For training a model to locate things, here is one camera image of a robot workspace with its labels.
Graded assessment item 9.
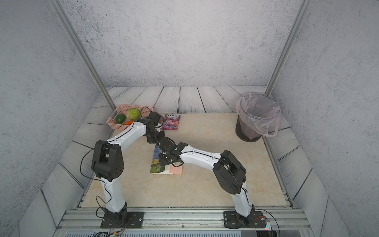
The blue Animal Farm book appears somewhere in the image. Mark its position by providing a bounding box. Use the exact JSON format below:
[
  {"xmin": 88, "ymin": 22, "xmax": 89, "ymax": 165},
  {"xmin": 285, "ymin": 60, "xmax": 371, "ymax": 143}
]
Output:
[{"xmin": 150, "ymin": 145, "xmax": 173, "ymax": 175}]

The pink sticky note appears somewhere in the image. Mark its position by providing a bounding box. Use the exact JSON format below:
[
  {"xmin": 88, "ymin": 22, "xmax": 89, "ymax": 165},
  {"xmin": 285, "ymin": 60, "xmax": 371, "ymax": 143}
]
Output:
[{"xmin": 169, "ymin": 164, "xmax": 183, "ymax": 175}]

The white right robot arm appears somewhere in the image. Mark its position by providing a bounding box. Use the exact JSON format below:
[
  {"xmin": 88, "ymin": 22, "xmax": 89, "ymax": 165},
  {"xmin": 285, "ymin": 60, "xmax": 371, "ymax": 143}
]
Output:
[{"xmin": 156, "ymin": 137, "xmax": 255, "ymax": 223}]

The left vertical aluminium post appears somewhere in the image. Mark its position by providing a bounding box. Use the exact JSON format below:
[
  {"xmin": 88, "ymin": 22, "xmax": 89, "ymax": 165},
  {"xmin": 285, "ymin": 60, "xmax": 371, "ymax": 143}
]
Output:
[{"xmin": 48, "ymin": 0, "xmax": 116, "ymax": 110}]

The purple snack packet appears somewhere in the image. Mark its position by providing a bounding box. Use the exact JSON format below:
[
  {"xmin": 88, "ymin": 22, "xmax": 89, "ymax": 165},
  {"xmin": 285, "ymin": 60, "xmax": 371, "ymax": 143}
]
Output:
[{"xmin": 161, "ymin": 114, "xmax": 181, "ymax": 130}]

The dark green avocado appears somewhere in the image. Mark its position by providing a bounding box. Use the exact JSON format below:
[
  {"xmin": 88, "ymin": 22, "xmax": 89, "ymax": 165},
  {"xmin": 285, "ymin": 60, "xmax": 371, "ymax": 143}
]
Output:
[{"xmin": 114, "ymin": 114, "xmax": 126, "ymax": 124}]

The silver aluminium frame rail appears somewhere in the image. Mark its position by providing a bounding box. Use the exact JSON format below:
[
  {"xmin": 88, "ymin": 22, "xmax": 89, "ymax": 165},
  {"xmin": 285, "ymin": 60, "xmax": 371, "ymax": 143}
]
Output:
[{"xmin": 54, "ymin": 206, "xmax": 314, "ymax": 237}]

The black bin with plastic bag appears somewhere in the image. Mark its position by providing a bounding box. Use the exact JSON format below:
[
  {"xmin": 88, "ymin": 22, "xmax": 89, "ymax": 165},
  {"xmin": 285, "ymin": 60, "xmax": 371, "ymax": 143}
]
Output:
[{"xmin": 235, "ymin": 92, "xmax": 281, "ymax": 142}]

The right vertical aluminium post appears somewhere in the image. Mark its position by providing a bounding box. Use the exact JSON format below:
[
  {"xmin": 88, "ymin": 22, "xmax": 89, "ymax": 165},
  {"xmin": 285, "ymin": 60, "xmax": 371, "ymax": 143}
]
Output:
[{"xmin": 265, "ymin": 0, "xmax": 311, "ymax": 96}]

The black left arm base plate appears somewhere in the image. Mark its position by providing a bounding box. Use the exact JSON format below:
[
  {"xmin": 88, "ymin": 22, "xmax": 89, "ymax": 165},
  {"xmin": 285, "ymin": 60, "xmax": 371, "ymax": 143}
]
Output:
[{"xmin": 100, "ymin": 211, "xmax": 144, "ymax": 229}]

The orange carrot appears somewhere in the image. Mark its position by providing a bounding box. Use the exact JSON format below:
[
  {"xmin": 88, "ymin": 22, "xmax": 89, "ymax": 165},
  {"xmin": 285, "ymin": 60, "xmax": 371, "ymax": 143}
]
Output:
[{"xmin": 124, "ymin": 120, "xmax": 134, "ymax": 125}]

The vertical aluminium post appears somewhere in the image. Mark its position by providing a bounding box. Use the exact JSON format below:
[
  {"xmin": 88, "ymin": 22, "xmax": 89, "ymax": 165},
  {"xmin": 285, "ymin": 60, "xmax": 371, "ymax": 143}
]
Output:
[
  {"xmin": 265, "ymin": 0, "xmax": 311, "ymax": 96},
  {"xmin": 48, "ymin": 0, "xmax": 116, "ymax": 110}
]

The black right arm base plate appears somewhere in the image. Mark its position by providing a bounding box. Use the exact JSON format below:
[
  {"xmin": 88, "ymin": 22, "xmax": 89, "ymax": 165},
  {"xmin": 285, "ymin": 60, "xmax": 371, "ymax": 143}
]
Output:
[{"xmin": 223, "ymin": 210, "xmax": 267, "ymax": 229}]

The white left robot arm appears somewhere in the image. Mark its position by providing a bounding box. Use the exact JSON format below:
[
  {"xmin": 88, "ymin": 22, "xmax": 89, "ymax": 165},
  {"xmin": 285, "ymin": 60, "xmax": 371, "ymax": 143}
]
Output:
[{"xmin": 91, "ymin": 111, "xmax": 163, "ymax": 225}]

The pink plastic basket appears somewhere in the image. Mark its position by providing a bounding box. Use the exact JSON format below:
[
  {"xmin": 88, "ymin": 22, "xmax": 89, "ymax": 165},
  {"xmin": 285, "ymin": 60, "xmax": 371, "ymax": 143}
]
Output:
[{"xmin": 107, "ymin": 104, "xmax": 154, "ymax": 130}]

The green cabbage rear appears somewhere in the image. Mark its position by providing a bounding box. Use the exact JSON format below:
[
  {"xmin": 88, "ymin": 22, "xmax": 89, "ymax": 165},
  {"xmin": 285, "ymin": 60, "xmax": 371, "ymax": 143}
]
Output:
[{"xmin": 125, "ymin": 108, "xmax": 141, "ymax": 120}]

